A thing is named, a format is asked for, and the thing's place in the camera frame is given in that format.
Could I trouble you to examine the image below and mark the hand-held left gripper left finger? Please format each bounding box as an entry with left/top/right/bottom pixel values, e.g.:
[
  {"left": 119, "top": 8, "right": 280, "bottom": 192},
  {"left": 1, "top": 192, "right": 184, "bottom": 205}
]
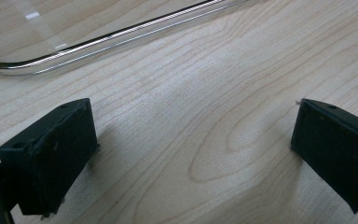
[{"left": 0, "top": 97, "right": 101, "bottom": 218}]

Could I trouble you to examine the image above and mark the clear plastic container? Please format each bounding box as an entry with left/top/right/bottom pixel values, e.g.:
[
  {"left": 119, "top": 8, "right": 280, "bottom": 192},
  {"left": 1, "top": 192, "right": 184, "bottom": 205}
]
[{"left": 0, "top": 0, "right": 253, "bottom": 77}]

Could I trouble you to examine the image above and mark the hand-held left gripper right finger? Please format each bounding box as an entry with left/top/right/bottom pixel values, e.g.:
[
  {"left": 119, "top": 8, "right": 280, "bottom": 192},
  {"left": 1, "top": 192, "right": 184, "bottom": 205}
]
[{"left": 290, "top": 98, "right": 358, "bottom": 216}]

